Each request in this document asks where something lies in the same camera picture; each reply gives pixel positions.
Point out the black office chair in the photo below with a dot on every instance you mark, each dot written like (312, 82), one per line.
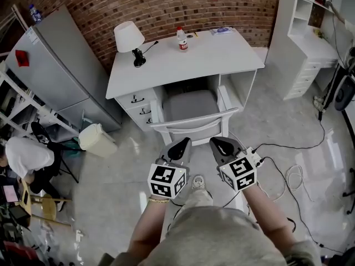
(350, 193)

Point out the person's white shoe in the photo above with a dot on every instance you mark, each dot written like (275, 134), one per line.
(198, 183)

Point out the white power strip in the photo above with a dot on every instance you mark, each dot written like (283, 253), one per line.
(253, 156)

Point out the dark screen tablet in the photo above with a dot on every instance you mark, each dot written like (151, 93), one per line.
(20, 215)

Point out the person's torso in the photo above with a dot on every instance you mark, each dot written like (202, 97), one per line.
(216, 240)

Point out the teal folding stool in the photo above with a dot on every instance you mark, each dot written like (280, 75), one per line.
(80, 141)

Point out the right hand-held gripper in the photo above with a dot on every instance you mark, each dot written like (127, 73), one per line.
(240, 173)

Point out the white grey chair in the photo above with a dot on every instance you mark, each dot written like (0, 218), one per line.
(191, 104)

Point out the person's right forearm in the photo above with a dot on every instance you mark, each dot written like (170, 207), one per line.
(271, 217)

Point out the person's left forearm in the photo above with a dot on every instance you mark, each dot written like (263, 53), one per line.
(147, 226)

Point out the white bookcase desk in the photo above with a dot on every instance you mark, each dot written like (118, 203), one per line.
(288, 37)

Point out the red label plastic bottle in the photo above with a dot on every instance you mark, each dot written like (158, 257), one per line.
(182, 41)

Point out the cream trash bin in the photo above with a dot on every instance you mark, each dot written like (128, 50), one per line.
(97, 141)

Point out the white desk with drawers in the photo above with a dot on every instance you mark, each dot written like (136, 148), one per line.
(199, 62)

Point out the light wooden stool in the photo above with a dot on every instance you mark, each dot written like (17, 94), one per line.
(50, 206)

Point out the white metal shelf rack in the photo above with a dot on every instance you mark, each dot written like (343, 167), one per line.
(36, 107)

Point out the pink screen tablet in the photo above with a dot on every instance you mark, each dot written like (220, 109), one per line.
(11, 193)

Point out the red square sticker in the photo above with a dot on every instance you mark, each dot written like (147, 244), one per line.
(22, 58)

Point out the blue white packet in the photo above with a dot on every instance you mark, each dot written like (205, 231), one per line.
(223, 31)

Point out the white shade table lamp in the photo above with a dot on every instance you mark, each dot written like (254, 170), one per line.
(127, 36)

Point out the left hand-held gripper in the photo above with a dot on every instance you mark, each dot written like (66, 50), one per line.
(166, 176)

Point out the grey refrigerator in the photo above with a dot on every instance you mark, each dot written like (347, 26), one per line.
(55, 73)

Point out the blue label plastic bottle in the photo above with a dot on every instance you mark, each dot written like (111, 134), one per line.
(35, 14)

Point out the person's beige trousers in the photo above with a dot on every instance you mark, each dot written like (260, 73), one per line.
(197, 199)

